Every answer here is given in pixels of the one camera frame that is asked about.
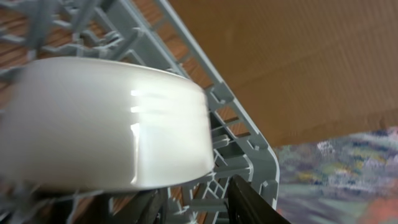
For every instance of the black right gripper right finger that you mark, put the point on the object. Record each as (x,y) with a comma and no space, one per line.
(246,206)

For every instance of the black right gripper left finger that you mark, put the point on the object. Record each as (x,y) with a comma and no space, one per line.
(146,207)

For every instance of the pink white bowl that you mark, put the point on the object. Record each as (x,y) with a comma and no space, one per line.
(85,123)

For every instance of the grey dish rack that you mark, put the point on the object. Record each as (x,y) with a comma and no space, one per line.
(30,30)

